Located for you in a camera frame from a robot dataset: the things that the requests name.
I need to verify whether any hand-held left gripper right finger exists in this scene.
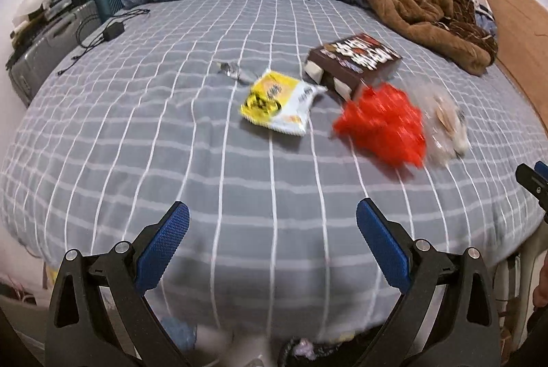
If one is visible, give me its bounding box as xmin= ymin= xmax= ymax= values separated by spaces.
xmin=356 ymin=198 xmax=501 ymax=367

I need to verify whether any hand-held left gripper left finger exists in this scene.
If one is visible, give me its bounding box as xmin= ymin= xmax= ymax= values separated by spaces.
xmin=45 ymin=201 xmax=191 ymax=367

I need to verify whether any clear plastic bag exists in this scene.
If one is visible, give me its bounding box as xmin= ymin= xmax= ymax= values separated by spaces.
xmin=402 ymin=78 xmax=474 ymax=168

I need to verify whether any beige twine tag bundle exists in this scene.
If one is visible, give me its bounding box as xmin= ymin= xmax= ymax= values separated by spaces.
xmin=432 ymin=95 xmax=472 ymax=156

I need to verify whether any round black waste bin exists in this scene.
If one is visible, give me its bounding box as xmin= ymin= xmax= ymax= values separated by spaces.
xmin=278 ymin=326 xmax=386 ymax=367

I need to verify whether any red plastic bag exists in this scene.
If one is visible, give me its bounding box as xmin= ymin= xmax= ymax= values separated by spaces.
xmin=332 ymin=83 xmax=428 ymax=171

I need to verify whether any yellow snack packet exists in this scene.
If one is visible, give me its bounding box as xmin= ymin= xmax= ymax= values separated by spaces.
xmin=240 ymin=68 xmax=328 ymax=137

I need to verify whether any small wrapper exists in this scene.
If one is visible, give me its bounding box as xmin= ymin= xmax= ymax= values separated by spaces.
xmin=215 ymin=61 xmax=258 ymax=84

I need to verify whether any brown snack box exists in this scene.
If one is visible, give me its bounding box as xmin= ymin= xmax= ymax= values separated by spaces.
xmin=303 ymin=33 xmax=403 ymax=100

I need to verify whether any blue shoe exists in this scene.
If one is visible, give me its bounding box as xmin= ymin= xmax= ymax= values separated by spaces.
xmin=162 ymin=318 xmax=198 ymax=363

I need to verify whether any wooden headboard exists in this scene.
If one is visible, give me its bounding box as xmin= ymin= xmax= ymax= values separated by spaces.
xmin=482 ymin=0 xmax=548 ymax=111

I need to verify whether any black power adapter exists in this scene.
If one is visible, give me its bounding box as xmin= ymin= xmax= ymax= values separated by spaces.
xmin=102 ymin=21 xmax=126 ymax=41

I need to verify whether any grey suitcase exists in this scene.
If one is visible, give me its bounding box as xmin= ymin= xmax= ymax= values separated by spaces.
xmin=6 ymin=1 xmax=103 ymax=106

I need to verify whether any black flat device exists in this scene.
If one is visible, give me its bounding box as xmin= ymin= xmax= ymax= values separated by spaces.
xmin=45 ymin=0 xmax=86 ymax=19

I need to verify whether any black charger with cable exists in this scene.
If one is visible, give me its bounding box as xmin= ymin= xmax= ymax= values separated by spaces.
xmin=58 ymin=7 xmax=150 ymax=76

